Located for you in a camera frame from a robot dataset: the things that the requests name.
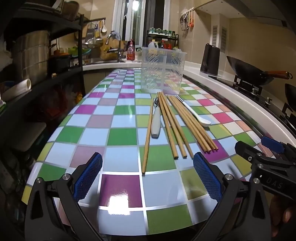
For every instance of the green bowls stack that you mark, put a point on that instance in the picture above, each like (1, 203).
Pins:
(74, 51)

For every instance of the orange lidded black pot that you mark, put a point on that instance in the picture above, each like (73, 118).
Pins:
(59, 62)

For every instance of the clear plastic utensil basket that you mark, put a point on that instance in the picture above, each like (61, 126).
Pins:
(162, 70)

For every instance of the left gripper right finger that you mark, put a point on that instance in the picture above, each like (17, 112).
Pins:
(241, 212)

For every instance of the window frame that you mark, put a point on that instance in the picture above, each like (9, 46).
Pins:
(133, 19)

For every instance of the black metal shelf rack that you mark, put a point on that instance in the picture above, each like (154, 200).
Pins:
(30, 18)

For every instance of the chrome sink faucet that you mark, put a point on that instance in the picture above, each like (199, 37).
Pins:
(116, 35)

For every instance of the white handled fork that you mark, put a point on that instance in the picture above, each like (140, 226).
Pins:
(156, 120)

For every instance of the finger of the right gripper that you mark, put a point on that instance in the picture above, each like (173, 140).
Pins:
(273, 145)
(254, 156)

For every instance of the yellow oil jug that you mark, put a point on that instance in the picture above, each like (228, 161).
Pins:
(153, 44)

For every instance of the hanging kitchen tools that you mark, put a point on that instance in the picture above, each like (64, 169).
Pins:
(187, 20)

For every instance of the red dish soap bottle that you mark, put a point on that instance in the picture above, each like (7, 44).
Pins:
(130, 51)

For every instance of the hanging metal grater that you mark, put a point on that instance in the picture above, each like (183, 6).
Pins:
(89, 33)

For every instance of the hanging white ladle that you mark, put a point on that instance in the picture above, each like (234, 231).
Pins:
(104, 28)

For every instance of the black gas stove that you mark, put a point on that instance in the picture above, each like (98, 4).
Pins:
(282, 111)

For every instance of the black condiment rack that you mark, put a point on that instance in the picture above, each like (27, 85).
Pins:
(173, 40)

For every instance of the large steel stockpot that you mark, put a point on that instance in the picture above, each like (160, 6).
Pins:
(30, 54)

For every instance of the checkered table covering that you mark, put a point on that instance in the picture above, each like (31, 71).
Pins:
(146, 185)

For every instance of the white paper roll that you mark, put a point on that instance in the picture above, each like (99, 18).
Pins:
(15, 91)

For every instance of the black electric kettle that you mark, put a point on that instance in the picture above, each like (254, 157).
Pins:
(210, 61)

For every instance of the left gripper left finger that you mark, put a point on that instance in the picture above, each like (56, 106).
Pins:
(76, 185)

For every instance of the person right hand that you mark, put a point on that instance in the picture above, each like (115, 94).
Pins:
(282, 214)

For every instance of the black wok with handle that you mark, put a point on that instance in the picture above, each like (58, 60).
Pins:
(254, 75)

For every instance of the wooden cutting board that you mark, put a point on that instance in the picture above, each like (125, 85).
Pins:
(110, 50)

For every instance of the dark bowl on shelf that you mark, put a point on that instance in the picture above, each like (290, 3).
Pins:
(70, 10)

